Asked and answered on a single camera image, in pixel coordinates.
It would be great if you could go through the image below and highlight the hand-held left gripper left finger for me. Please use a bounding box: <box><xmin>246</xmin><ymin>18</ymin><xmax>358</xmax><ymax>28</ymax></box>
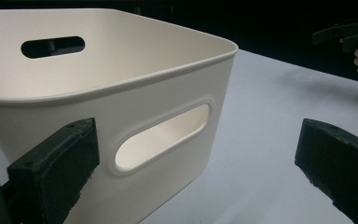
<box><xmin>7</xmin><ymin>117</ymin><xmax>101</xmax><ymax>224</ymax></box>

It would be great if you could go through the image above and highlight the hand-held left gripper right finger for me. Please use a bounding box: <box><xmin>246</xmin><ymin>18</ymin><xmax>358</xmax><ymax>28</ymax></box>
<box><xmin>294</xmin><ymin>118</ymin><xmax>358</xmax><ymax>224</ymax></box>

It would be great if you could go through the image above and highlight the white plastic storage bin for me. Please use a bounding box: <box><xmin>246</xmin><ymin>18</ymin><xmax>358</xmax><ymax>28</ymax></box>
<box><xmin>0</xmin><ymin>7</ymin><xmax>240</xmax><ymax>224</ymax></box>

